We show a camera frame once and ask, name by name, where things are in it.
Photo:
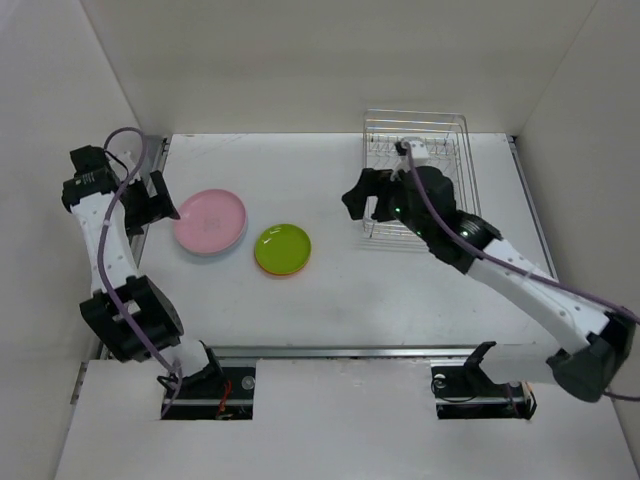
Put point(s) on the green plate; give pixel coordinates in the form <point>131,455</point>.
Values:
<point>283,246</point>

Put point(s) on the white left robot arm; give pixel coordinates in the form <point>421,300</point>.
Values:
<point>126,310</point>

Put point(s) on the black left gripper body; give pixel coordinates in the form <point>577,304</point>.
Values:
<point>139,208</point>

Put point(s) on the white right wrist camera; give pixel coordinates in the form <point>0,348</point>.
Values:
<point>412,152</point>

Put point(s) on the light blue plate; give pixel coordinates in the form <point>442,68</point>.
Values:
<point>197,254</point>

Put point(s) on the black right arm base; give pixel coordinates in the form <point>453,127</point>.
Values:
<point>468,394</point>

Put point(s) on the orange plate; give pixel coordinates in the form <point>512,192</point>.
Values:
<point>282,273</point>

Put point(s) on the pink plate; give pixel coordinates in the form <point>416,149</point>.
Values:
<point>210,220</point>

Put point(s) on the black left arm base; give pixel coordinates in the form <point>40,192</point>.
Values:
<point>226,396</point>

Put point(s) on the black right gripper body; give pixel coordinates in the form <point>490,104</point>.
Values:
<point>415,223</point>

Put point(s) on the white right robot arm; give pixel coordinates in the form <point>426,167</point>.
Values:
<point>592,339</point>

